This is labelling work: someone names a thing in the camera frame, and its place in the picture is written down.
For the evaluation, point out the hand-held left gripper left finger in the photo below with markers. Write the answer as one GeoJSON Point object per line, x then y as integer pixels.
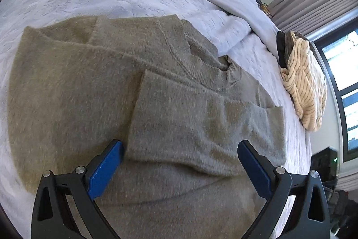
{"type": "Point", "coordinates": [105, 169]}

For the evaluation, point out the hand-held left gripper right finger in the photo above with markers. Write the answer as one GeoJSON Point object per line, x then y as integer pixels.
{"type": "Point", "coordinates": [256, 169]}

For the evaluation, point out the olive grey knit sweater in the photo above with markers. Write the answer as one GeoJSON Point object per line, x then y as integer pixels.
{"type": "Point", "coordinates": [156, 121]}

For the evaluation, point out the black framed window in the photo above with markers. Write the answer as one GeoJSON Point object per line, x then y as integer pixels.
{"type": "Point", "coordinates": [345, 93]}

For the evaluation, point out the cream striped garment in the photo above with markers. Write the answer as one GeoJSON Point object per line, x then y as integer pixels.
{"type": "Point", "coordinates": [306, 87]}

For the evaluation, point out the dark brown garment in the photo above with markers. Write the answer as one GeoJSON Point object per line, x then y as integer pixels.
{"type": "Point", "coordinates": [282, 47]}

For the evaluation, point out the gold bedside ornament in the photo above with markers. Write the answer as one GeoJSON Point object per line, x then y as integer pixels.
{"type": "Point", "coordinates": [265, 9]}

